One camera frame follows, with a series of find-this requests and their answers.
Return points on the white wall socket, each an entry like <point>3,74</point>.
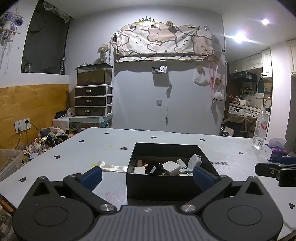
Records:
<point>22,125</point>

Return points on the small ceiling light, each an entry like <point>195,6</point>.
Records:
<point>265,22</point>

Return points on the teal hanging bag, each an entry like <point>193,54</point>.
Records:
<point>260,86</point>

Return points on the gold crown decoration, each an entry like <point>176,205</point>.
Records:
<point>146,20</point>

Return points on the white kitchen wall cabinets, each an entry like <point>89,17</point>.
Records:
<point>249,62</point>

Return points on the wooden wall rack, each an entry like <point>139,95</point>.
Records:
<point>213,59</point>

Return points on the square wall hook plate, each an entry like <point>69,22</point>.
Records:
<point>159,102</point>

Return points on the purple macrame wall hanging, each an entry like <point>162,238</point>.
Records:
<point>11,20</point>

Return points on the large ceiling light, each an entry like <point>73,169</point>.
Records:
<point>240,37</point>

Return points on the black cardboard box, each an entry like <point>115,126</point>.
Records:
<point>148,185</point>

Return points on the glass jar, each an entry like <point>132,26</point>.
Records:
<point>28,68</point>

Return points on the small wooden wall clip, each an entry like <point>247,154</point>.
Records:
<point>200,69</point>

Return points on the pink hanging ribbon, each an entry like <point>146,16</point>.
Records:
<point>214,78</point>

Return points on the black range hood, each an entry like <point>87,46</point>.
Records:
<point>242,76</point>

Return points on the white plush sheep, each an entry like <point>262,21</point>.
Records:
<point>217,96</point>

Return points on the grey cylindrical gadget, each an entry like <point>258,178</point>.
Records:
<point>181,163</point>

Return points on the white storage box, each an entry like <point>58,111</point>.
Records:
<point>60,122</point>

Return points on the black tablet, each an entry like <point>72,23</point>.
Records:
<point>61,114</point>

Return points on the purple floral tissue pack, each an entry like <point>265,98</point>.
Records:
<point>275,151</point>

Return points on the black round tin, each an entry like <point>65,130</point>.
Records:
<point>151,165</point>

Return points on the dried flower bouquet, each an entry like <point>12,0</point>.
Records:
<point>104,49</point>

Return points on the white drawer unit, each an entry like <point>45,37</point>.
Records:
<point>92,100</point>

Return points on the clear tape strip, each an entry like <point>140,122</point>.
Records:
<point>111,167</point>

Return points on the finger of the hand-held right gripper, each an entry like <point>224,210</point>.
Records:
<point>288,160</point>
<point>268,170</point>

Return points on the dark window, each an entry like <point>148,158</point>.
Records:
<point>46,41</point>

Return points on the kitchen faucet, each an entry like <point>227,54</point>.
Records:
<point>268,100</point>

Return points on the brown jacket on chair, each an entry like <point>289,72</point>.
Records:
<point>242,125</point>

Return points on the clear plastic water bottle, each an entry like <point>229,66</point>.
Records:
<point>260,129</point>

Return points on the white round tape measure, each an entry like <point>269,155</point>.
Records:
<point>193,161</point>

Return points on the white charger adapter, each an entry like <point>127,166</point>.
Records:
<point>171,167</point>

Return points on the silver slim bottle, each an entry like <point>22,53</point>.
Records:
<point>63,66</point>

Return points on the white round device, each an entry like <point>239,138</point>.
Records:
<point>71,112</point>

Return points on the tall white wall cabinet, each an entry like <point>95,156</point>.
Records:
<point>292,58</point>

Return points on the white kitchen base cabinets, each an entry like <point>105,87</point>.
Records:
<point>248,113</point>

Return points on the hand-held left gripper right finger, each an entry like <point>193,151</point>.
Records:
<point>203,179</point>

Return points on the glass fish tank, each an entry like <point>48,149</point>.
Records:
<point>94,75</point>

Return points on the pink bear printed blanket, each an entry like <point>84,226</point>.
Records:
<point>161,41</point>

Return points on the pile of plush toys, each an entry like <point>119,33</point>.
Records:
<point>46,141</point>

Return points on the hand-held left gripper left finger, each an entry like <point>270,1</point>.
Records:
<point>91,179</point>

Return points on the row of spice bottles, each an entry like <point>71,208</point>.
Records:
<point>248,89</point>

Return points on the white washing machine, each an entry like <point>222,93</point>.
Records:
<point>235,110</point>

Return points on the white hanging bag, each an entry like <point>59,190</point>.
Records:
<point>200,80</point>

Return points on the clear plastic bin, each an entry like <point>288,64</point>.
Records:
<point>10,162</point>

